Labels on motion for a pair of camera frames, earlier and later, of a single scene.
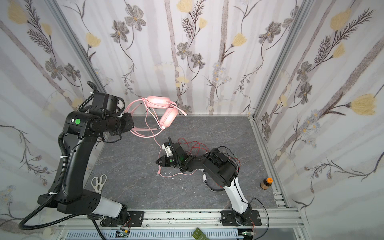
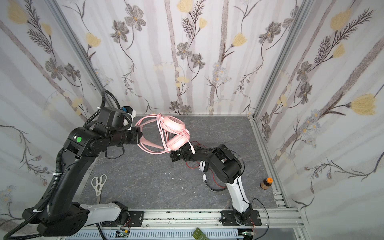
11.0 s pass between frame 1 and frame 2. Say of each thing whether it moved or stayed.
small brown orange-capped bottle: stayed
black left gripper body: moved
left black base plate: stayed
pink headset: moved
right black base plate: stayed
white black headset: stayed
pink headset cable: moved
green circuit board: stayed
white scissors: stayed
